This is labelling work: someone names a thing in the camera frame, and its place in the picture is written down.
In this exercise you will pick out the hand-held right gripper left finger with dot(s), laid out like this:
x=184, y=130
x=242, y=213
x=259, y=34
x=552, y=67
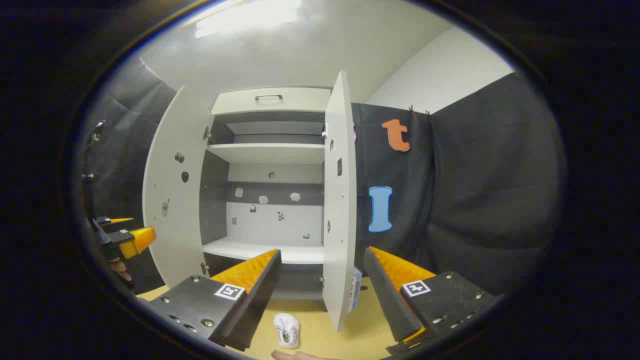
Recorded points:
x=260, y=295

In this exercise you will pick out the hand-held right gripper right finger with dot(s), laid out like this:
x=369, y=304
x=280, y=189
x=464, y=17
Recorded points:
x=387, y=295

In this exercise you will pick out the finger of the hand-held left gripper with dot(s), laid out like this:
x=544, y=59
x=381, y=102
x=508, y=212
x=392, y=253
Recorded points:
x=137, y=241
x=120, y=220

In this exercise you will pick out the white cabinet door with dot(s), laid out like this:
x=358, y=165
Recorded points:
x=170, y=240
x=340, y=225

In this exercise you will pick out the white shoe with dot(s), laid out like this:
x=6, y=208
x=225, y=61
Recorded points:
x=286, y=330

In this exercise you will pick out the white shoe cabinet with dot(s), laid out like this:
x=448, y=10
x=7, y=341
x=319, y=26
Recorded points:
x=270, y=152

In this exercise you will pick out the white cabinet drawer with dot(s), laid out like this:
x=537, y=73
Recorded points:
x=240, y=102

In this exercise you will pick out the dark blue and white box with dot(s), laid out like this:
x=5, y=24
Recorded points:
x=356, y=290

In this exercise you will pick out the dark stand pole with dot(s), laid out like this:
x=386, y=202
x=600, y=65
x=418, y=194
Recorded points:
x=95, y=131

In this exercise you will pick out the black backdrop cloth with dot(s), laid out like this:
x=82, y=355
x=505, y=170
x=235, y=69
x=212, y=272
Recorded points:
x=475, y=200

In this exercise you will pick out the ceiling light panel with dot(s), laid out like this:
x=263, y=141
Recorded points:
x=250, y=17

